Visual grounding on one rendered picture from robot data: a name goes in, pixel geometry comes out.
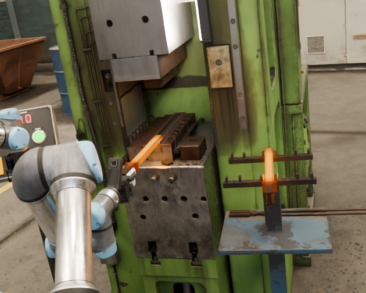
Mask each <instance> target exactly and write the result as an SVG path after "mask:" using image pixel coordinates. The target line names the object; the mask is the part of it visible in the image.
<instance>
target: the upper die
mask: <svg viewBox="0 0 366 293"><path fill-rule="evenodd" d="M186 57H187V53H186V45H185V43H183V44H182V45H180V46H179V47H178V48H176V49H175V50H173V51H172V52H170V53H169V54H164V55H154V54H152V55H150V56H139V57H132V58H120V59H117V57H116V58H114V59H111V64H112V70H113V76H114V82H123V81H138V80H154V79H161V78H162V77H163V76H165V75H166V74H167V73H168V72H169V71H170V70H172V69H173V68H174V67H176V65H178V64H179V63H180V62H182V61H183V60H184V59H185V58H186Z"/></svg>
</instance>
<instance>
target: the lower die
mask: <svg viewBox="0 0 366 293"><path fill-rule="evenodd" d="M176 113H182V114H181V115H180V117H179V118H178V119H177V120H176V121H175V122H174V124H173V125H172V126H171V127H170V128H169V129H168V131H167V132H166V133H165V135H164V136H162V138H161V139H160V140H159V142H158V143H157V147H156V148H155V149H154V150H153V151H152V152H151V153H150V154H149V156H148V157H147V158H148V159H149V160H146V159H147V158H146V159H145V160H144V162H154V161H163V160H166V159H167V160H171V161H174V159H175V158H176V156H177V155H178V154H177V155H176V154H174V152H173V151H174V148H175V142H174V139H173V138H172V137H170V138H169V139H168V141H167V137H168V136H170V134H171V133H172V132H173V130H174V129H175V128H176V127H177V126H178V124H179V123H180V122H181V120H182V119H183V118H184V117H185V116H190V117H191V119H192V124H193V123H195V122H196V118H195V113H185V112H175V113H174V114H173V115H164V117H157V118H156V120H154V121H153V122H152V124H150V125H149V126H150V127H147V128H146V130H144V131H143V134H142V133H141V134H140V136H139V137H138V138H137V140H136V141H134V142H133V143H132V144H131V145H130V146H129V147H128V148H127V150H128V156H129V160H130V162H131V161H132V160H133V158H135V157H136V156H137V154H139V153H140V151H141V150H142V149H143V148H144V147H145V146H146V145H147V144H148V142H149V141H150V140H151V139H152V138H153V137H154V136H155V135H157V134H158V133H159V132H160V131H161V129H162V128H163V127H164V126H165V125H166V124H167V123H168V122H169V121H170V119H171V118H172V117H173V116H174V115H175V114H176ZM185 119H187V120H188V121H189V126H191V121H190V118H189V117H186V118H185ZM182 122H184V123H186V127H187V130H188V122H187V121H186V120H183V121H182ZM184 123H181V124H180V125H181V126H183V128H184V133H185V131H186V129H185V124H184ZM177 128H178V129H180V130H181V134H182V137H183V130H182V127H177ZM175 132H176V133H177V134H178V136H179V141H180V138H181V136H180V132H179V131H178V130H175ZM171 136H173V137H175V140H176V144H178V139H177V135H176V134H172V135H171Z"/></svg>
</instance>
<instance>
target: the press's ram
mask: <svg viewBox="0 0 366 293"><path fill-rule="evenodd" d="M193 1H196V0H88V6H89V11H90V15H91V20H92V26H93V30H94V35H95V41H96V47H97V50H98V56H99V60H107V59H114V58H116V57H117V59H120V58H132V57H139V56H150V55H152V54H154V55H164V54H169V53H170V52H172V51H173V50H175V49H176V48H178V47H179V46H180V45H182V44H183V43H185V42H186V41H188V40H189V39H190V38H192V37H193V36H194V35H195V33H194V28H193V19H192V10H191V2H193Z"/></svg>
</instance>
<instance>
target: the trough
mask: <svg viewBox="0 0 366 293"><path fill-rule="evenodd" d="M181 114H182V113H176V114H175V115H174V116H173V117H172V118H171V119H170V121H169V122H168V123H167V124H166V125H165V126H164V127H163V128H162V129H161V131H160V132H159V133H158V134H157V135H162V136H164V135H165V133H166V132H167V131H168V129H169V128H170V127H171V126H172V125H173V124H174V122H175V121H176V120H177V119H178V118H179V117H180V115H181Z"/></svg>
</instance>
